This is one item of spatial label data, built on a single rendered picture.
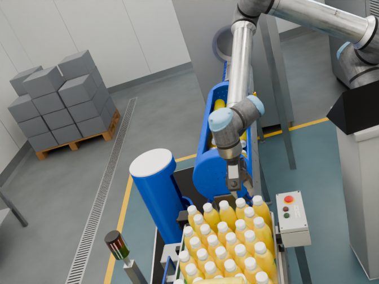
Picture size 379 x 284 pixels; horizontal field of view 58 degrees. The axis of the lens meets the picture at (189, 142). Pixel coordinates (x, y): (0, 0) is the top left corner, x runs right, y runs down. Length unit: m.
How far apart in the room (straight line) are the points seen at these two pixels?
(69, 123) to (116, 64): 2.08
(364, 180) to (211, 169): 0.80
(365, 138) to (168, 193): 1.11
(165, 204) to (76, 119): 3.28
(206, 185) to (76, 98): 3.62
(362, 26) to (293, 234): 0.94
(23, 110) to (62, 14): 2.24
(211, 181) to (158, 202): 0.56
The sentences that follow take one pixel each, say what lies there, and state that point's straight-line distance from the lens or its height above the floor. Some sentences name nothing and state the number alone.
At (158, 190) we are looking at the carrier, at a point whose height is 0.91.
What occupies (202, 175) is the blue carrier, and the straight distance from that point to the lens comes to 1.65.
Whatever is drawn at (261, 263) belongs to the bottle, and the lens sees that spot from 1.33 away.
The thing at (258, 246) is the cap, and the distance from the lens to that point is 1.31.
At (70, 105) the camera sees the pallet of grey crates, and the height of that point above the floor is 0.69.
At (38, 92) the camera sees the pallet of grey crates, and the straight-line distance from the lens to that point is 5.21.
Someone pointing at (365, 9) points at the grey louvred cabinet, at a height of 1.09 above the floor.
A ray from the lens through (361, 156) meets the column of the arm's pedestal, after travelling 1.87.
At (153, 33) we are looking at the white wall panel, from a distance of 6.69.
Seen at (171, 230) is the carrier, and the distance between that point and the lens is 2.29.
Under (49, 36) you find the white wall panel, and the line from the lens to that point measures 7.13.
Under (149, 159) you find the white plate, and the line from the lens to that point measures 2.16.
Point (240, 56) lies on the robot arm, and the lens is 1.54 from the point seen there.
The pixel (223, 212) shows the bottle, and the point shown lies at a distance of 1.52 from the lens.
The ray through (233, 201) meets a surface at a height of 1.01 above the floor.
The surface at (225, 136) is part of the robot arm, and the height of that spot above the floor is 1.48.
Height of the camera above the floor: 2.08
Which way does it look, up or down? 29 degrees down
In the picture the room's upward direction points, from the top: 21 degrees counter-clockwise
